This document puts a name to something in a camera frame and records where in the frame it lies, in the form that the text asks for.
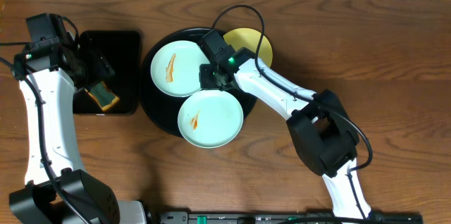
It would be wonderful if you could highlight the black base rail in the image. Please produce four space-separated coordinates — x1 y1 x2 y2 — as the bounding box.
152 211 424 224

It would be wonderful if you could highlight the black rectangular tray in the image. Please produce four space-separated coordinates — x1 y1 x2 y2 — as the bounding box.
73 30 141 116

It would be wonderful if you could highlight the yellow plate with stain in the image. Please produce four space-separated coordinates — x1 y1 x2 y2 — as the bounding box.
223 28 273 67

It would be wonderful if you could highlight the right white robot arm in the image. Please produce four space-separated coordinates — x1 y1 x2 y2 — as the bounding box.
198 30 371 220

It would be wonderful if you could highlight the yellow green scrub sponge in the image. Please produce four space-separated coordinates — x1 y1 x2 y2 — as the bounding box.
85 81 120 112

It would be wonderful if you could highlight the mint green plate with stain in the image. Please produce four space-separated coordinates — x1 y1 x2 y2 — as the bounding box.
150 40 209 97

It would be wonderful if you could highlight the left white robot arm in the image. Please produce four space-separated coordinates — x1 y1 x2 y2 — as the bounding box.
9 13 148 224

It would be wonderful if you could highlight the black round tray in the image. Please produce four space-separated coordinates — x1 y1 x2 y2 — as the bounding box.
139 27 258 138

